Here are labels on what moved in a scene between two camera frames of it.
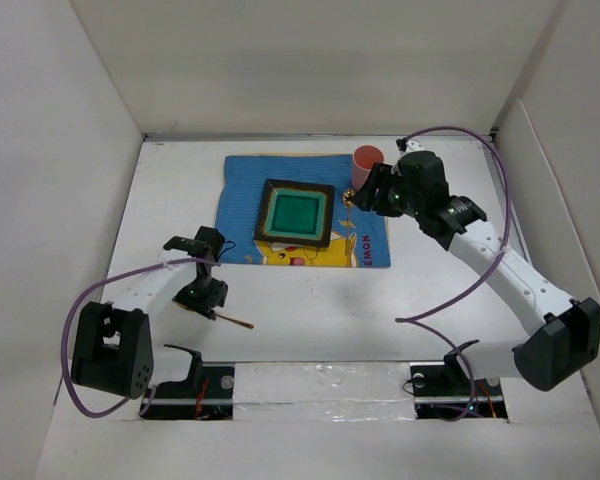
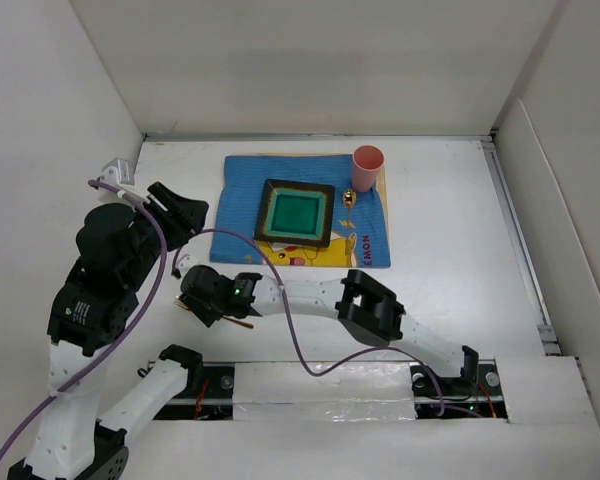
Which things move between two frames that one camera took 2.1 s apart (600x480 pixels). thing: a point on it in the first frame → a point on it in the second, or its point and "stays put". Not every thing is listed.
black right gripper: x=380 y=178 → x=208 y=316
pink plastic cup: x=363 y=159 stays put
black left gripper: x=207 y=304 → x=186 y=215
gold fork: x=237 y=322 stays put
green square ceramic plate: x=294 y=212 stays put
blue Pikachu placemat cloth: x=358 y=238 stays put
